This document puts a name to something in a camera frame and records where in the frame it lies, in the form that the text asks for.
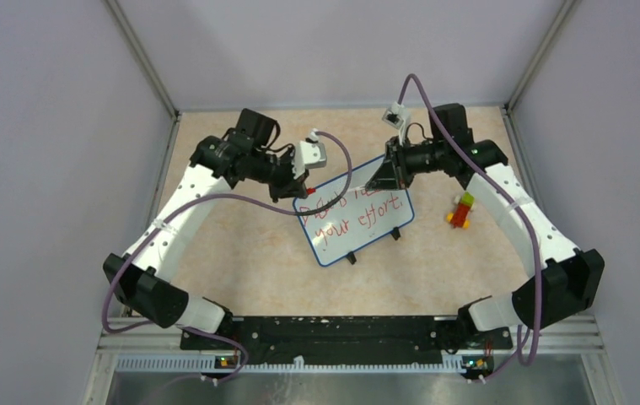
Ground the black whiteboard foot clip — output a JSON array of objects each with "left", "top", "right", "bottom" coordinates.
[
  {"left": 346, "top": 251, "right": 357, "bottom": 265},
  {"left": 390, "top": 227, "right": 401, "bottom": 240}
]

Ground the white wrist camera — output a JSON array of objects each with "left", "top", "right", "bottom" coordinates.
[
  {"left": 382, "top": 102, "right": 411, "bottom": 145},
  {"left": 292, "top": 128, "right": 327, "bottom": 179}
]

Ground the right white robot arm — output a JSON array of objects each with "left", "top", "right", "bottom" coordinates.
[{"left": 364, "top": 103, "right": 605, "bottom": 348}]

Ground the colourful toy block figure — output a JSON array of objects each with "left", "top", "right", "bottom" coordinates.
[{"left": 446, "top": 192, "right": 475, "bottom": 230}]

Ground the white slotted cable duct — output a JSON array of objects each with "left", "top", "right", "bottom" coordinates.
[{"left": 115, "top": 354, "right": 466, "bottom": 374}]

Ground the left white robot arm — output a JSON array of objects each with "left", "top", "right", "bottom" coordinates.
[{"left": 102, "top": 109, "right": 326, "bottom": 349}]

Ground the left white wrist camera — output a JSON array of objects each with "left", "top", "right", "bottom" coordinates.
[{"left": 292, "top": 128, "right": 327, "bottom": 179}]

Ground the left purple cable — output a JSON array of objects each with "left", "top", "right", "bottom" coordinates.
[{"left": 100, "top": 130, "right": 353, "bottom": 381}]

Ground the purple cable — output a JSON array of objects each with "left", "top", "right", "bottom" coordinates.
[
  {"left": 396, "top": 73, "right": 545, "bottom": 381},
  {"left": 100, "top": 130, "right": 353, "bottom": 381}
]

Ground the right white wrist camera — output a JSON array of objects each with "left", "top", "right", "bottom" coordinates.
[{"left": 382, "top": 102, "right": 411, "bottom": 145}]

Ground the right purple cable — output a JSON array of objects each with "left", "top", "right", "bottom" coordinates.
[{"left": 396, "top": 73, "right": 545, "bottom": 381}]

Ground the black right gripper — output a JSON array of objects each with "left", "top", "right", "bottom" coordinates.
[{"left": 367, "top": 135, "right": 448, "bottom": 191}]

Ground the aluminium frame rail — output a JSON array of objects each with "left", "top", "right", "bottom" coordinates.
[{"left": 83, "top": 316, "right": 621, "bottom": 404}]

